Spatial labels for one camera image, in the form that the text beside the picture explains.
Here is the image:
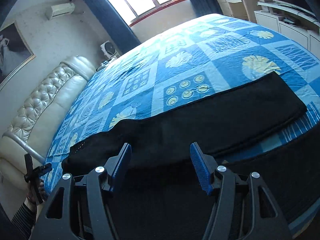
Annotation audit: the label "left blue curtain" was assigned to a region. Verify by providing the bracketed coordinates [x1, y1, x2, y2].
[83, 0, 141, 54]

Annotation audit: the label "white dressing table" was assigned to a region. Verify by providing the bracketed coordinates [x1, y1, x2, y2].
[216, 0, 261, 23]

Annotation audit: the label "white wall air conditioner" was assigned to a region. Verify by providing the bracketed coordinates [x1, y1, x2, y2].
[45, 3, 75, 20]

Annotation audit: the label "blue patterned bedspread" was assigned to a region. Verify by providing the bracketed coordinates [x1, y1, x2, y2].
[41, 13, 320, 238]

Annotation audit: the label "white electric fan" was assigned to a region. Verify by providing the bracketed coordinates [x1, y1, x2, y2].
[100, 40, 120, 61]

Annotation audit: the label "white tv cabinet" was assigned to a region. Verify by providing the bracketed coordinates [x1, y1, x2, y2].
[254, 0, 319, 57]

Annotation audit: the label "striped left sleeve forearm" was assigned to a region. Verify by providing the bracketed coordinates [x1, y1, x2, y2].
[11, 196, 37, 239]

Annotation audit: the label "black studded pants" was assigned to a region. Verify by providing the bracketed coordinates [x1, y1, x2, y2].
[61, 73, 307, 176]

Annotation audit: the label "cream tufted leather headboard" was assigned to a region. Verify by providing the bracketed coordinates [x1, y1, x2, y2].
[1, 56, 96, 190]

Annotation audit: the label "left hand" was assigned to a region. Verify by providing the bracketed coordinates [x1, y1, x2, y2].
[27, 179, 46, 205]

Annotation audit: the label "framed wall picture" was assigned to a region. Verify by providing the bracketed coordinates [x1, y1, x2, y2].
[1, 21, 36, 89]

